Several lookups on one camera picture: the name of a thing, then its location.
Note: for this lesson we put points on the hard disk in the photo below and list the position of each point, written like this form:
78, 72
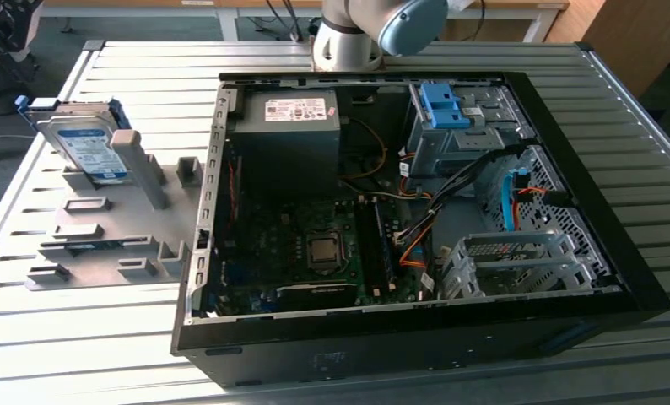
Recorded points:
89, 152

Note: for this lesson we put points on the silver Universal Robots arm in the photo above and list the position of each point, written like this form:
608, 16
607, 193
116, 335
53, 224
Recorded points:
345, 46

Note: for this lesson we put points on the silver disk bay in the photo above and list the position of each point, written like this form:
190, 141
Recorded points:
525, 263

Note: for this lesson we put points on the black mesh wastebasket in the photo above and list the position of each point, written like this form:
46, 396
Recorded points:
1, 99

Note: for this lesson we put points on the grey parts rack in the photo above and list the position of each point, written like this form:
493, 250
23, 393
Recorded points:
120, 211

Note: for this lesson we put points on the slim dark RAM stick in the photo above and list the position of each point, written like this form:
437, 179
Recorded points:
92, 245

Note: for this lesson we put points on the grey power supply unit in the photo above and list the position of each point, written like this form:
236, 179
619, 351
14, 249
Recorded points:
289, 139

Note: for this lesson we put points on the green motherboard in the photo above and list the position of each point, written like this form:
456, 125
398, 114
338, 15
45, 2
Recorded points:
266, 253

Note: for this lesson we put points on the silver CPU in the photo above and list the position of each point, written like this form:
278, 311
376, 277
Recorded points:
324, 249

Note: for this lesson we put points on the blue drive latch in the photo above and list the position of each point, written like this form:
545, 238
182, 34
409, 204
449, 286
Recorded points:
444, 114

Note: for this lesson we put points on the CPU socket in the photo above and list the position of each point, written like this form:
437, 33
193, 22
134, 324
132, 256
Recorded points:
325, 270

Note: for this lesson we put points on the black graphics card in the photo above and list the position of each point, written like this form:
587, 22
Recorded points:
317, 295

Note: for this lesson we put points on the black RAM stick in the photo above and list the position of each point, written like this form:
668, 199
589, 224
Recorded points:
382, 244

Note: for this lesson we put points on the grey metal drive cage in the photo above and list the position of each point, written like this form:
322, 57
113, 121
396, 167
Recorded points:
463, 147

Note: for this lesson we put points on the black open PC case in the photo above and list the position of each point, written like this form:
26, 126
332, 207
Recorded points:
368, 350

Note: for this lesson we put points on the wooden cabinet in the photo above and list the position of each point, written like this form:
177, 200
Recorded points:
637, 34

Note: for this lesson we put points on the wooden desk white frame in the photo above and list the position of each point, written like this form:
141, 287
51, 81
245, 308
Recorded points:
533, 29

